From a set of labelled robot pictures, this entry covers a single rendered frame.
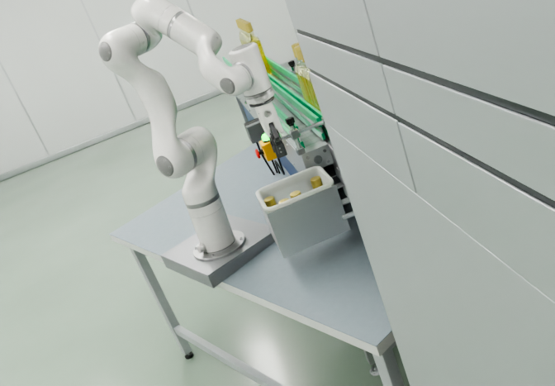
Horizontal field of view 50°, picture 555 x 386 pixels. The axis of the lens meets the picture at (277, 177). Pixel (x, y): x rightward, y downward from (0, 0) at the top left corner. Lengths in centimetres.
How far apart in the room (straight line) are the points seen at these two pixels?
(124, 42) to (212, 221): 64
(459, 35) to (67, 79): 751
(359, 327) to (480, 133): 115
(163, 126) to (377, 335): 91
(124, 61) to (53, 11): 594
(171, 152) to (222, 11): 599
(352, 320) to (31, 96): 672
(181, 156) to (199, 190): 15
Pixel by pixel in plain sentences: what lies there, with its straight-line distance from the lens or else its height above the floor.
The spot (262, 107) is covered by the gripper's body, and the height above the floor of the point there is 128.
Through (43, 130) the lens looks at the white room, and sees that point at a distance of 804.
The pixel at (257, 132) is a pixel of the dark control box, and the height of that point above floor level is 97.
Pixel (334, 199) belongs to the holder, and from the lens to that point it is 176.
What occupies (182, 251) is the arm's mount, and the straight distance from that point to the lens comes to 218.
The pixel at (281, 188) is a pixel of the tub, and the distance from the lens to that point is 187.
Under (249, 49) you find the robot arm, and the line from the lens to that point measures 165.
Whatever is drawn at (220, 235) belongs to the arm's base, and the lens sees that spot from 203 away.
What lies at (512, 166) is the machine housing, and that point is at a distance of 45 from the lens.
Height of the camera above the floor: 172
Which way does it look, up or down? 22 degrees down
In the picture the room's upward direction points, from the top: 20 degrees counter-clockwise
